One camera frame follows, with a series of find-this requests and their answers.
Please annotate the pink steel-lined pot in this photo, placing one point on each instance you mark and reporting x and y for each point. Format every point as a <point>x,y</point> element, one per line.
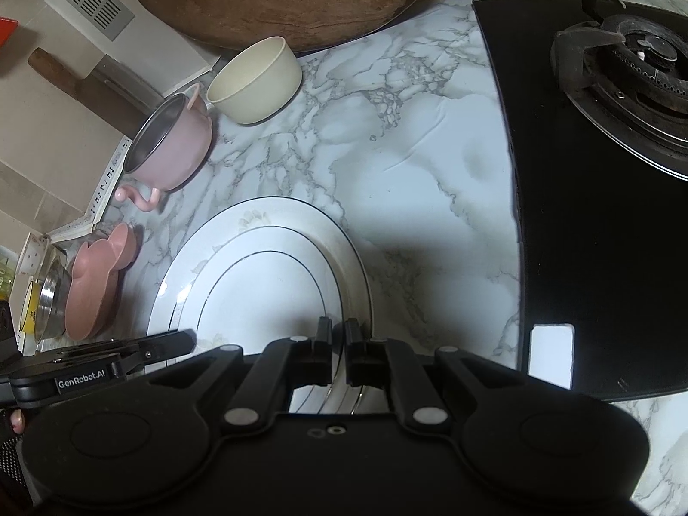
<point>168,149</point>

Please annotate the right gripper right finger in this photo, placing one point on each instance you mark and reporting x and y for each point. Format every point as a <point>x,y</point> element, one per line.
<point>366,360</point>

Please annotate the yellow ceramic bowl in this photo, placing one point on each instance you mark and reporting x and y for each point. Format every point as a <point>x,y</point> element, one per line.
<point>29,309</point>

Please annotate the cream plastic bowl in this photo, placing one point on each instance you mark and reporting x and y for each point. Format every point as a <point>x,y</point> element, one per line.
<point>257,83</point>

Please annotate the cleaver with wooden handle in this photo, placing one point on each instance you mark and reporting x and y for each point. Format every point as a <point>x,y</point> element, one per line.
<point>111,91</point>

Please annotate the stove burner grate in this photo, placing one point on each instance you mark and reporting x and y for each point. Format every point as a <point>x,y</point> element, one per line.
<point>628,75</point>

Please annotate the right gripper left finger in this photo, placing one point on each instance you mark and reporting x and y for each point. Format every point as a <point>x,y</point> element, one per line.
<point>308,360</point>

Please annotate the stainless steel bowl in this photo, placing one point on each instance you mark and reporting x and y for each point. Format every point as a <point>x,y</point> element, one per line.
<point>52,301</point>

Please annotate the pink bear-shaped plate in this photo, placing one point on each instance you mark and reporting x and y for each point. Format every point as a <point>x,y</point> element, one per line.
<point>94,281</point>

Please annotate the person's left hand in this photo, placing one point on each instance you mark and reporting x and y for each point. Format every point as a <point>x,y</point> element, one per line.
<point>17,421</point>

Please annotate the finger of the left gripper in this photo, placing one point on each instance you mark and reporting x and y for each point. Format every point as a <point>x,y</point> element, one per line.
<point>156,348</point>

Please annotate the white ceramic plate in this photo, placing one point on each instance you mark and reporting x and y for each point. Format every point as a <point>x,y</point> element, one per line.
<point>261,270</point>

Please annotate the black gas stove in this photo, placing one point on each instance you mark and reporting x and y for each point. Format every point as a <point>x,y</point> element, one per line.
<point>603,234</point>

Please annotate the red silicone spatula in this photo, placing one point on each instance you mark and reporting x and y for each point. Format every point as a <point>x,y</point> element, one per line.
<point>7,28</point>

